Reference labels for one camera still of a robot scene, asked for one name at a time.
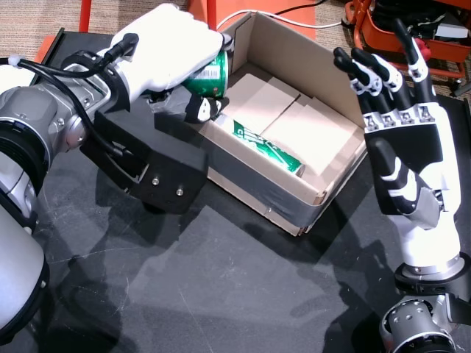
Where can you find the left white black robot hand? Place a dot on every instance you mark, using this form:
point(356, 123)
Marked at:
point(165, 48)

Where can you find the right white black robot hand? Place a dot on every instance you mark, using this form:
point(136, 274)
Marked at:
point(416, 154)

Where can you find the green Chilsung cider can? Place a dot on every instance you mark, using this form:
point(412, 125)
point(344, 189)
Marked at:
point(209, 79)
point(265, 145)

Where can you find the cardboard box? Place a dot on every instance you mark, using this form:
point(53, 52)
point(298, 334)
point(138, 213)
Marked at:
point(290, 121)

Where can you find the white box in cart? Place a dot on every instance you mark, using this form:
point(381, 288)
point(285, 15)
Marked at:
point(452, 31)

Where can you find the orange floor plate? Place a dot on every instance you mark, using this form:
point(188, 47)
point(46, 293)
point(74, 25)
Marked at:
point(257, 7)

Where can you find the orange corner plate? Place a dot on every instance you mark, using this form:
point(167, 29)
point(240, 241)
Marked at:
point(43, 49)

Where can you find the orange metal cart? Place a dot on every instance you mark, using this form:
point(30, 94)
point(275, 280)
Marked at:
point(379, 36)

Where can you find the black bag in cart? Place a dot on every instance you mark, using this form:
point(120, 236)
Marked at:
point(386, 14)

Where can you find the white side table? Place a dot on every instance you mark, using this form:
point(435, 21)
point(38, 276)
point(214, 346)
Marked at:
point(14, 73)

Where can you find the orange metal post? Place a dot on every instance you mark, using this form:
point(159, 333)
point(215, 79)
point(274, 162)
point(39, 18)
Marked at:
point(85, 14)

